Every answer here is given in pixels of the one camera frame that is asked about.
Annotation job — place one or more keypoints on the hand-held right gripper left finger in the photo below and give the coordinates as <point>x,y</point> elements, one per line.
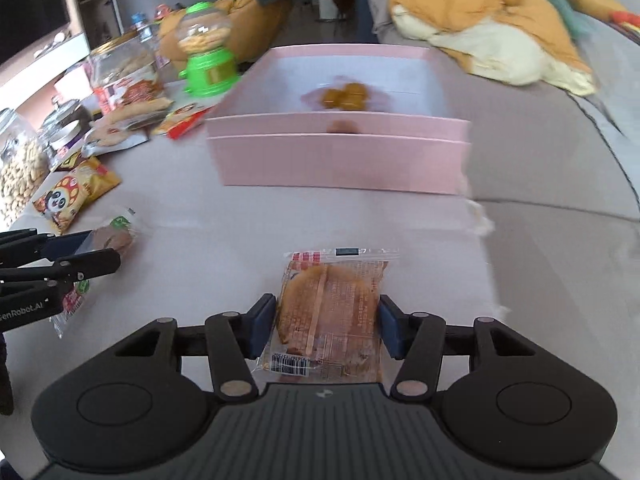
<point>262,325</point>

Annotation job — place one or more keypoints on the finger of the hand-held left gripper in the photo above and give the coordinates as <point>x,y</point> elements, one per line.
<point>65,246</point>
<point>95,262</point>

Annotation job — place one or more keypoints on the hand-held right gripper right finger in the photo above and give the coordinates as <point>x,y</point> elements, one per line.
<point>390,327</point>

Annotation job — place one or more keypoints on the clear packet with chocolate bun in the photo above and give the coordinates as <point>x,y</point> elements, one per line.
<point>117,237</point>

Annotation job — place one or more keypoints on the clear packet with brown bun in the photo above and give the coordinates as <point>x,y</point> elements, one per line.
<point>325,305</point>

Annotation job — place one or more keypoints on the red and yellow snack packet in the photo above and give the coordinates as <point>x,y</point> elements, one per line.
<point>182,120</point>

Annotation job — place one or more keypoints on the pink cardboard box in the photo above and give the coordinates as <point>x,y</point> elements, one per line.
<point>340,165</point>

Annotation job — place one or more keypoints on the brown round snacks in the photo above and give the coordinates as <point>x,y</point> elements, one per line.
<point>342,96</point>

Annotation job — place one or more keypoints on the panda print snack packet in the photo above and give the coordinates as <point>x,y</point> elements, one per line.
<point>75,192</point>

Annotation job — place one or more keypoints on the glass jar of peanuts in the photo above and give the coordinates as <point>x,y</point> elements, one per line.
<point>17,170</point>

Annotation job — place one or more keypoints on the white cloth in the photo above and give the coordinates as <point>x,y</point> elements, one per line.
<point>200,240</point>

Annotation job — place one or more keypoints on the round biscuit snack packet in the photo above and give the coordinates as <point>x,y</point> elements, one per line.
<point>107,139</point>

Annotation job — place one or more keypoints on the small glass jar with lid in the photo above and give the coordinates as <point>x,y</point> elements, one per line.
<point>65,125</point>

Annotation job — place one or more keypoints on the clear packet of round cookies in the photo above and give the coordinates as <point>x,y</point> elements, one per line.
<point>135,112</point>

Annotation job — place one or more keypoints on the glass cookie jar red label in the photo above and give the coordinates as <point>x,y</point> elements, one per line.
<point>127,75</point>

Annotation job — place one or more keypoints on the green gumball machine toy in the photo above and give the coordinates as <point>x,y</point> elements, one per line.
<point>207,65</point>

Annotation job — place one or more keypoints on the clear water bottle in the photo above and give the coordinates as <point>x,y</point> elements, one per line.
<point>142,27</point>

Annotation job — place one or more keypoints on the black television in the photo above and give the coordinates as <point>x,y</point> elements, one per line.
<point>30,0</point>

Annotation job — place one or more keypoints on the orange bean bag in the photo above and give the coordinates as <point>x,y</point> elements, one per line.
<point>260,25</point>

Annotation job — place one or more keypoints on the orange and cream blanket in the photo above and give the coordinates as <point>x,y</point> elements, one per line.
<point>480,20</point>

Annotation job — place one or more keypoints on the colourful striped cloth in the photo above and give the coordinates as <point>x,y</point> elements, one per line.
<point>622,19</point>

